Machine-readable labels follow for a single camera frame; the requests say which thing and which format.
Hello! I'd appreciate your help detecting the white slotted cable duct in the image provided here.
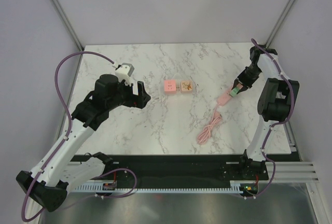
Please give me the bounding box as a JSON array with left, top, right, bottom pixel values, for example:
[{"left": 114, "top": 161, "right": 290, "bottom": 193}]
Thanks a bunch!
[{"left": 73, "top": 180, "right": 258, "bottom": 194}]

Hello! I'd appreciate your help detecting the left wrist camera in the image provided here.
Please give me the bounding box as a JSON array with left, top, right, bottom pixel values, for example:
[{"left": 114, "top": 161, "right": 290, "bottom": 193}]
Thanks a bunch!
[{"left": 115, "top": 63, "right": 134, "bottom": 86}]

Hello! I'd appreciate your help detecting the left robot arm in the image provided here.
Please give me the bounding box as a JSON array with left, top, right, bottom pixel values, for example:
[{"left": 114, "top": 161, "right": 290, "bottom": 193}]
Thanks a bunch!
[{"left": 16, "top": 74, "right": 151, "bottom": 212}]

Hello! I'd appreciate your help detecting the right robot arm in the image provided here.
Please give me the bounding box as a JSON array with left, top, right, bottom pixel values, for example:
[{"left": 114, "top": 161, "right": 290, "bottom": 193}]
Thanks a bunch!
[{"left": 230, "top": 44, "right": 300, "bottom": 179}]

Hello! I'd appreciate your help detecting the left aluminium frame post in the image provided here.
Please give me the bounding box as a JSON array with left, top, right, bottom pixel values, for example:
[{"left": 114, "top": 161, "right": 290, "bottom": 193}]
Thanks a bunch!
[{"left": 37, "top": 0, "right": 85, "bottom": 53}]

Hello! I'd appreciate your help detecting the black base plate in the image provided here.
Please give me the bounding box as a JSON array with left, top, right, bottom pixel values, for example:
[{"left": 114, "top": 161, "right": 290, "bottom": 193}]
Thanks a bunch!
[{"left": 70, "top": 153, "right": 269, "bottom": 191}]

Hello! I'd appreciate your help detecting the pink power strip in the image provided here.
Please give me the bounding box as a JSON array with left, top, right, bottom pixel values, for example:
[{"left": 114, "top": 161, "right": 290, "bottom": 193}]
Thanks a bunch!
[{"left": 216, "top": 88, "right": 232, "bottom": 106}]

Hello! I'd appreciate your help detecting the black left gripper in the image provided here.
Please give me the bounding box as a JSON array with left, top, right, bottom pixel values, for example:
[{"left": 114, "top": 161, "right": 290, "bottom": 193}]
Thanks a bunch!
[{"left": 106, "top": 78, "right": 150, "bottom": 111}]

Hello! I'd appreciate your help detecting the green charger plug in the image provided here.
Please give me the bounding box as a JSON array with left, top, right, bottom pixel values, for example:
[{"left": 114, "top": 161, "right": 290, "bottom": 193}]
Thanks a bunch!
[{"left": 228, "top": 87, "right": 241, "bottom": 97}]

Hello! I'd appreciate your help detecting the pink cube socket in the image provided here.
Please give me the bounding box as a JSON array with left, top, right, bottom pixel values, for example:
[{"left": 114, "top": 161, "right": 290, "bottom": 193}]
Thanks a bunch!
[{"left": 163, "top": 79, "right": 177, "bottom": 94}]

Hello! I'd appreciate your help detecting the peach cube socket adapter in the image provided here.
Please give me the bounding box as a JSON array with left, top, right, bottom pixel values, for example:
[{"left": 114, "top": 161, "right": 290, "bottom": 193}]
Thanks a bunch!
[{"left": 180, "top": 80, "right": 193, "bottom": 93}]

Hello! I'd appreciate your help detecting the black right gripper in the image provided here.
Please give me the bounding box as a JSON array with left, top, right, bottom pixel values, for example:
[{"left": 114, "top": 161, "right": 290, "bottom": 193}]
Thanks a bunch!
[{"left": 233, "top": 64, "right": 261, "bottom": 93}]

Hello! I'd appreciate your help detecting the right aluminium frame post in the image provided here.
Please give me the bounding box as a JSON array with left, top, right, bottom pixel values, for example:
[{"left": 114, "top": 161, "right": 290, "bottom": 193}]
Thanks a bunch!
[{"left": 264, "top": 0, "right": 297, "bottom": 47}]

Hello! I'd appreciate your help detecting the aluminium frame post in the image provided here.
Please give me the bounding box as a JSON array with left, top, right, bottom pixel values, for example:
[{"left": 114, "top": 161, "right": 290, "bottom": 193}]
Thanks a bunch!
[
  {"left": 37, "top": 0, "right": 85, "bottom": 53},
  {"left": 264, "top": 0, "right": 297, "bottom": 47}
]

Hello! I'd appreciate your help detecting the aluminium rail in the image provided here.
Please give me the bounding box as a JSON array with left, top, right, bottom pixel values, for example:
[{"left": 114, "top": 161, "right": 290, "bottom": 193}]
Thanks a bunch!
[{"left": 272, "top": 162, "right": 319, "bottom": 183}]

